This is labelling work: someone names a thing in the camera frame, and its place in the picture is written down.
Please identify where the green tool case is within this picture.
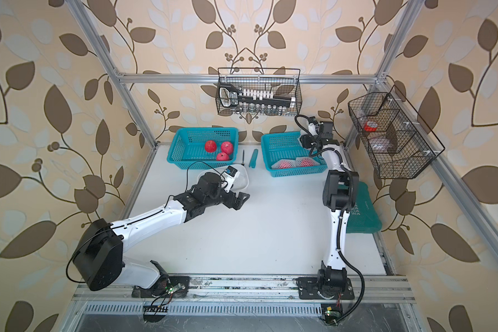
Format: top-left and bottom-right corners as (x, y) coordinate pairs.
(347, 182), (383, 234)

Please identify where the black white tool set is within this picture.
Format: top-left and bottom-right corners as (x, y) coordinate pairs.
(217, 84), (297, 108)

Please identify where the side black wire basket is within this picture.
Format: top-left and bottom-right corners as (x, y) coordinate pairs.
(348, 85), (445, 180)

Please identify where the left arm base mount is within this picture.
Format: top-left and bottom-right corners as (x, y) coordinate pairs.
(131, 260), (190, 298)

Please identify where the right teal plastic basket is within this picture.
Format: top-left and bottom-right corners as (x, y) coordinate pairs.
(261, 131), (329, 178)

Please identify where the white plastic tray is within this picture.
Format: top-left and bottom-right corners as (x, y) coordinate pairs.
(196, 164), (249, 192)

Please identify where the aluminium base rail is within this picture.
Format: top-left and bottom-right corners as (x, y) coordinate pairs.
(72, 275), (416, 318)

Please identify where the teal plastic basket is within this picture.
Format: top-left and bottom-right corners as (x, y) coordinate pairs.
(261, 131), (329, 178)
(167, 127), (239, 170)

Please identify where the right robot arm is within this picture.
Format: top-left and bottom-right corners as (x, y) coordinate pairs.
(296, 115), (365, 302)

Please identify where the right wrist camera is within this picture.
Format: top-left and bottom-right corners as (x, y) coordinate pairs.
(307, 116), (319, 136)

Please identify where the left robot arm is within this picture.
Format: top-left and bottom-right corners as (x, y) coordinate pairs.
(68, 167), (250, 297)

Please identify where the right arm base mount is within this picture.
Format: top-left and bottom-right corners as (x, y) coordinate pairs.
(296, 262), (355, 301)

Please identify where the left teal plastic basket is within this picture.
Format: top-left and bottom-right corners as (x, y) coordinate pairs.
(167, 127), (239, 170)

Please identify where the teal knife sheath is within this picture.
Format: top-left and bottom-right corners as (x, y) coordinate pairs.
(249, 149), (259, 169)

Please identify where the back black wire basket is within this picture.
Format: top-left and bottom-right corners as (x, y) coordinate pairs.
(215, 66), (302, 117)

